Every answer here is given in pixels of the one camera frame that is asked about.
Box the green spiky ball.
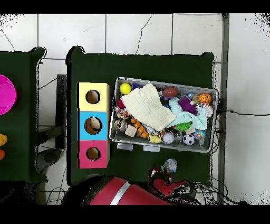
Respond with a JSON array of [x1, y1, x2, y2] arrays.
[[176, 122, 193, 132]]

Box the clear plastic packet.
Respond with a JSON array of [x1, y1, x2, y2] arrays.
[[162, 158, 178, 174]]

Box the clear mesh bin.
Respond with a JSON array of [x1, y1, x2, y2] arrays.
[[108, 77, 220, 153]]

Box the small soccer ball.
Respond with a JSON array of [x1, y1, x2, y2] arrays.
[[182, 133, 196, 146]]

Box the magenta plate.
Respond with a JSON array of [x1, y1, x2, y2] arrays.
[[0, 74, 17, 116]]

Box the small wooden block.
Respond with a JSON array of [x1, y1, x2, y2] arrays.
[[124, 125, 138, 138]]

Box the purple spiky toy with eyes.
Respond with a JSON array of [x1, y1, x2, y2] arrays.
[[177, 96, 198, 115]]

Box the brown toy football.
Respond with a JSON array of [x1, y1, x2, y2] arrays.
[[162, 86, 178, 98]]

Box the black cable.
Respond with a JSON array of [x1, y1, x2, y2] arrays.
[[217, 109, 270, 117]]

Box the yellow ball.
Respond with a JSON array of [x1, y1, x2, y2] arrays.
[[119, 82, 132, 95]]

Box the cream yellow cloth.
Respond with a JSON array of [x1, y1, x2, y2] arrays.
[[120, 82, 177, 132]]

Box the white ball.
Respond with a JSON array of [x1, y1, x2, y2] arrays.
[[162, 132, 176, 144]]

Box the mint green cloth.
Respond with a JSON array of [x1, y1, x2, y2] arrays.
[[168, 98, 214, 132]]

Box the orange toy basketball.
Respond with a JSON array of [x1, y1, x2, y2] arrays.
[[198, 92, 212, 105]]

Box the dark green side table cloth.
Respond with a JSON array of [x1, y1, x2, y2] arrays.
[[0, 47, 48, 184]]

